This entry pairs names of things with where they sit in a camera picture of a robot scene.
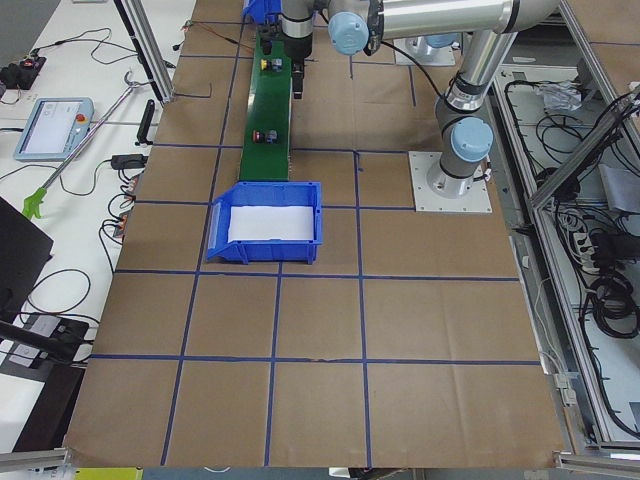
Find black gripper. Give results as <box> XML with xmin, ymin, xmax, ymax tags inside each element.
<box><xmin>284</xmin><ymin>34</ymin><xmax>313</xmax><ymax>99</ymax></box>

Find yellow push button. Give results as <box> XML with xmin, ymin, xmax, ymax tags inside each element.
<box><xmin>260</xmin><ymin>58</ymin><xmax>283</xmax><ymax>72</ymax></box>

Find red push button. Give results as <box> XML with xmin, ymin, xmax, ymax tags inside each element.
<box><xmin>252</xmin><ymin>130</ymin><xmax>279</xmax><ymax>144</ymax></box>

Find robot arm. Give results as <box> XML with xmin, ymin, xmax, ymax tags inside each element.
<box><xmin>278</xmin><ymin>0</ymin><xmax>558</xmax><ymax>180</ymax></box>

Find blue bin, right side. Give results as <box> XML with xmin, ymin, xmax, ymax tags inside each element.
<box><xmin>241</xmin><ymin>0</ymin><xmax>282</xmax><ymax>24</ymax></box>

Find blue bin,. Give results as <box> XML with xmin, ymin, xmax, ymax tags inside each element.
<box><xmin>241</xmin><ymin>0</ymin><xmax>282</xmax><ymax>24</ymax></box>
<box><xmin>206</xmin><ymin>181</ymin><xmax>323</xmax><ymax>264</ymax></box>

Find green conveyor belt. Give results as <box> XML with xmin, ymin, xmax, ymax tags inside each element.
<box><xmin>239</xmin><ymin>38</ymin><xmax>291</xmax><ymax>181</ymax></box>

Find white foam pad, left bin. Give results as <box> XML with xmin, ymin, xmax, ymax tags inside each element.
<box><xmin>228</xmin><ymin>206</ymin><xmax>314</xmax><ymax>241</ymax></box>

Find blue bin, left side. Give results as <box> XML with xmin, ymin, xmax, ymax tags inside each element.
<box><xmin>206</xmin><ymin>181</ymin><xmax>323</xmax><ymax>264</ymax></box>

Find black handheld device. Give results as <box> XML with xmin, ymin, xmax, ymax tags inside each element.
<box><xmin>135</xmin><ymin>99</ymin><xmax>156</xmax><ymax>146</ymax></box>

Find black power adapter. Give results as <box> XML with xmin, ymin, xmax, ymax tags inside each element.
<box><xmin>110</xmin><ymin>154</ymin><xmax>148</xmax><ymax>170</ymax></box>

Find teach pendant tablet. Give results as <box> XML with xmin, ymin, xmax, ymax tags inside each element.
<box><xmin>13</xmin><ymin>97</ymin><xmax>94</xmax><ymax>161</ymax></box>

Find black wrist camera,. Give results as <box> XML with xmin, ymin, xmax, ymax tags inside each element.
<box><xmin>257</xmin><ymin>17</ymin><xmax>281</xmax><ymax>56</ymax></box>

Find red and black wires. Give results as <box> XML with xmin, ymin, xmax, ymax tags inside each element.
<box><xmin>182</xmin><ymin>19</ymin><xmax>257</xmax><ymax>51</ymax></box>

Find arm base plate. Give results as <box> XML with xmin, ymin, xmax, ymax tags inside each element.
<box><xmin>408</xmin><ymin>151</ymin><xmax>492</xmax><ymax>214</ymax></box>
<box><xmin>394</xmin><ymin>33</ymin><xmax>458</xmax><ymax>67</ymax></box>

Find aluminium frame post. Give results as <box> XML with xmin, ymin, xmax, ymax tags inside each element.
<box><xmin>114</xmin><ymin>0</ymin><xmax>174</xmax><ymax>105</ymax></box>

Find green handled reacher grabber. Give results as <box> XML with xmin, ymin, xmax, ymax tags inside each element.
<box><xmin>22</xmin><ymin>70</ymin><xmax>147</xmax><ymax>219</ymax></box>

